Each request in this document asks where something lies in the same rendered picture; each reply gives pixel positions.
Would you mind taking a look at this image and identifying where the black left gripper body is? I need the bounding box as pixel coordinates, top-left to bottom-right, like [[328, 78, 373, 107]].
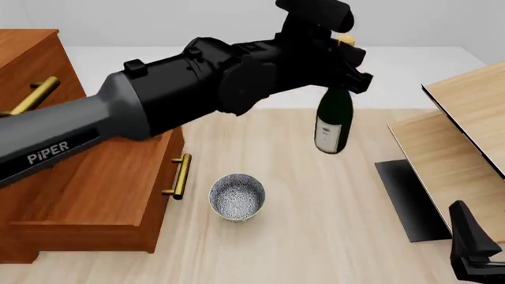
[[334, 43, 374, 94]]

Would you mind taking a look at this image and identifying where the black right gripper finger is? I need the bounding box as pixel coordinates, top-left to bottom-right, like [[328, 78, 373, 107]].
[[448, 200, 503, 259]]

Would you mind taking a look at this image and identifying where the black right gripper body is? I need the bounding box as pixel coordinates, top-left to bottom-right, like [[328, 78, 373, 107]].
[[449, 253, 505, 284]]

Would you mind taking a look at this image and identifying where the dark green wine bottle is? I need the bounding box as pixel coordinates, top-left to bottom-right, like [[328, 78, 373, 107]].
[[313, 34, 357, 155]]

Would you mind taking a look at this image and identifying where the open wooden cabinet drawer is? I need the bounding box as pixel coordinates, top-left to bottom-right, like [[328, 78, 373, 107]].
[[8, 127, 186, 255]]

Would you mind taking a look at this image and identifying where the closed wooden cabinet drawer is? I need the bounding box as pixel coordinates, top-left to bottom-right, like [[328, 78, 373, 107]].
[[0, 43, 88, 118]]

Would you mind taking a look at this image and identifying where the red-brown wooden cabinet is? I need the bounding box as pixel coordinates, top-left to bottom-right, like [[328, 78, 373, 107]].
[[0, 28, 186, 265]]

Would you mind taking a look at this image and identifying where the pale wooden slat tray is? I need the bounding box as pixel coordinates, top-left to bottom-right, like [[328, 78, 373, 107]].
[[387, 60, 505, 244]]

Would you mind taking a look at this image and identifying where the blue patterned bowl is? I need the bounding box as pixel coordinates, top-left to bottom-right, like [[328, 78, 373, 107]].
[[208, 173, 267, 227]]

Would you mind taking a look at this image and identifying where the brass handle of open drawer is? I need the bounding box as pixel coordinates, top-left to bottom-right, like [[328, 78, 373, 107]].
[[161, 152, 193, 200]]

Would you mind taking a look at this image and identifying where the brass handle of closed drawer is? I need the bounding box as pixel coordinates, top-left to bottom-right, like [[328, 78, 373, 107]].
[[0, 76, 62, 118]]

